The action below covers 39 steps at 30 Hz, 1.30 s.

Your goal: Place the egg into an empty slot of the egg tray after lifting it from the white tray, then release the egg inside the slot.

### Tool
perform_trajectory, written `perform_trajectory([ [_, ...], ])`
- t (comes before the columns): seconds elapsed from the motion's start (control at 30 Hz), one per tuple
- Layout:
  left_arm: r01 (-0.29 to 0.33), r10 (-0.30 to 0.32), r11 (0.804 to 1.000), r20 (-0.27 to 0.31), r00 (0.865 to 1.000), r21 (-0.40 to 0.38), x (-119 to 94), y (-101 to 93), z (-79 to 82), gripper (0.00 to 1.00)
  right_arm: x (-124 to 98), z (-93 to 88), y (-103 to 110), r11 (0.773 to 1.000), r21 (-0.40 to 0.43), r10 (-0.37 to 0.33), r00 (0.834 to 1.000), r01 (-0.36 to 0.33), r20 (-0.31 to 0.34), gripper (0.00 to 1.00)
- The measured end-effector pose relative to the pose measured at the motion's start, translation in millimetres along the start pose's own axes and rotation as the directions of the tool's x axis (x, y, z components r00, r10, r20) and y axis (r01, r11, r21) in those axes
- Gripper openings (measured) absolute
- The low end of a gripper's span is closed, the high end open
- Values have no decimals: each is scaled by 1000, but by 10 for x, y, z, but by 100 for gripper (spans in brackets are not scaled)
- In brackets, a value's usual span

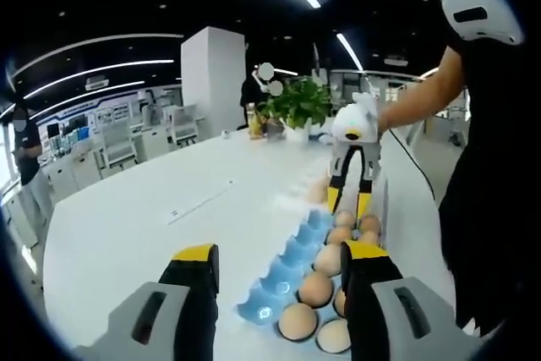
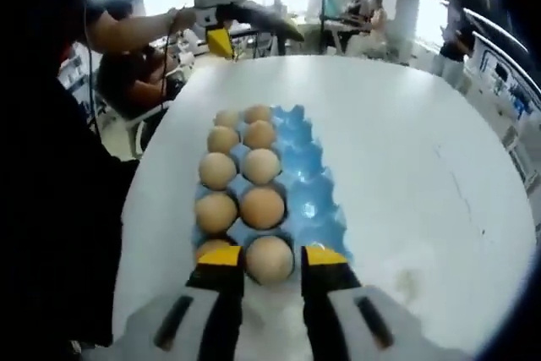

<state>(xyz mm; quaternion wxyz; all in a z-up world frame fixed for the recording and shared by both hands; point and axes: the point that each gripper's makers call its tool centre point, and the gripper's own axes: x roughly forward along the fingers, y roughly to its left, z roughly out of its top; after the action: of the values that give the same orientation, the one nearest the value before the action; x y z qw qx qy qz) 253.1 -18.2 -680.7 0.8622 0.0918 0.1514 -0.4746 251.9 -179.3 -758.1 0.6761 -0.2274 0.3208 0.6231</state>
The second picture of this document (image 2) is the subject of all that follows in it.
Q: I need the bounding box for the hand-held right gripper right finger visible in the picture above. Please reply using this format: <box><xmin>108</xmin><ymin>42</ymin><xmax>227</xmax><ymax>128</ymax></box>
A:
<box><xmin>300</xmin><ymin>244</ymin><xmax>428</xmax><ymax>361</ymax></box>

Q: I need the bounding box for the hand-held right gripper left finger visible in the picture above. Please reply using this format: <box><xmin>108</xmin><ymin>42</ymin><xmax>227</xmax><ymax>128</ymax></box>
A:
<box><xmin>117</xmin><ymin>245</ymin><xmax>246</xmax><ymax>361</ymax></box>

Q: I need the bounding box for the blue egg tray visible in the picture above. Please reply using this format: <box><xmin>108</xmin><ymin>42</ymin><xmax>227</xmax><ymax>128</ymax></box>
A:
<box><xmin>192</xmin><ymin>103</ymin><xmax>354</xmax><ymax>265</ymax></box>

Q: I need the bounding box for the group of brown eggs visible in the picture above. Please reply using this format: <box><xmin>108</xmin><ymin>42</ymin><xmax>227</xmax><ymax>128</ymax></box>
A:
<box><xmin>194</xmin><ymin>103</ymin><xmax>295</xmax><ymax>286</ymax></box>

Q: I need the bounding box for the person's left hand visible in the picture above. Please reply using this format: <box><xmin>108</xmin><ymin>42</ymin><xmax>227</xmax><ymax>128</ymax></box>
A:
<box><xmin>166</xmin><ymin>8</ymin><xmax>199</xmax><ymax>36</ymax></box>

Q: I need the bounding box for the white office chair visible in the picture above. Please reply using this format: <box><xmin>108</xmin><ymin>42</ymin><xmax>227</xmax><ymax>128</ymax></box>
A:
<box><xmin>124</xmin><ymin>101</ymin><xmax>172</xmax><ymax>159</ymax></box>

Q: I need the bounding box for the left hand-held gripper cable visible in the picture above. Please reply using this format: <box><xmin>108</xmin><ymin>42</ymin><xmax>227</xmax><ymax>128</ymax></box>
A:
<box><xmin>160</xmin><ymin>18</ymin><xmax>178</xmax><ymax>100</ymax></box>

